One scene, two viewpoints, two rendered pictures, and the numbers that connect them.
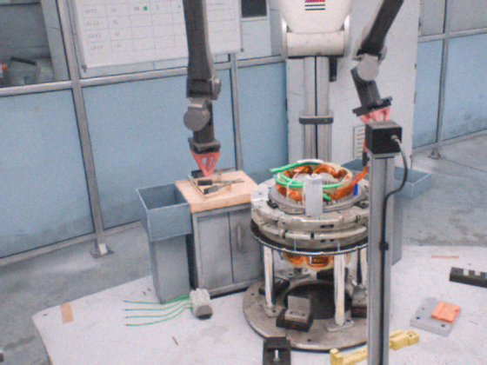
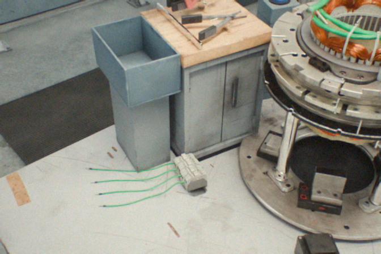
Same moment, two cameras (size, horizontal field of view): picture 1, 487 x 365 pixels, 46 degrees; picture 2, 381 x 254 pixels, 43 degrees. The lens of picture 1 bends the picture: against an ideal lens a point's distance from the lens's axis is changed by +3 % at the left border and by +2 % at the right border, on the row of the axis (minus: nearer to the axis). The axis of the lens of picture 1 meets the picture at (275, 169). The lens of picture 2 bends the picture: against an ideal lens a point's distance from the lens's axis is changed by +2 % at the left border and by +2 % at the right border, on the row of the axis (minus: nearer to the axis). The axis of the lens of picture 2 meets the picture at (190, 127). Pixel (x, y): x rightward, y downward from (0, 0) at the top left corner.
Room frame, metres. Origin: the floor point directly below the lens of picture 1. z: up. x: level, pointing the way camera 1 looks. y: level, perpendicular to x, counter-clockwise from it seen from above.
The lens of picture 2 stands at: (0.60, 0.30, 1.52)
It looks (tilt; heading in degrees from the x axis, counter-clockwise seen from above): 41 degrees down; 352
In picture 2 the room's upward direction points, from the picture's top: 1 degrees clockwise
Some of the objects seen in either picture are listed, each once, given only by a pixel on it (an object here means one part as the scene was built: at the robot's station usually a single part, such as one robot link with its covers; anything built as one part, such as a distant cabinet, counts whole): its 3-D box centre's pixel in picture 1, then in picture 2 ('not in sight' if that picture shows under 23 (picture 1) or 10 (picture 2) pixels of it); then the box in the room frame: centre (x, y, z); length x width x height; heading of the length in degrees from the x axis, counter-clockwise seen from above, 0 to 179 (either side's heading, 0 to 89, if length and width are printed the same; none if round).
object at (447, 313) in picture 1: (445, 312); not in sight; (1.20, -0.40, 0.80); 0.07 x 0.05 x 0.01; 147
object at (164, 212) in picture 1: (166, 244); (139, 100); (1.38, 0.30, 0.92); 0.17 x 0.11 x 0.28; 21
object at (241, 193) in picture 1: (218, 189); (205, 26); (1.44, 0.16, 1.05); 0.20 x 0.19 x 0.02; 111
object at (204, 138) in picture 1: (203, 134); not in sight; (1.46, 0.19, 1.21); 0.10 x 0.07 x 0.07; 23
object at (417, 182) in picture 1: (381, 215); not in sight; (1.51, -0.30, 0.92); 0.25 x 0.11 x 0.28; 49
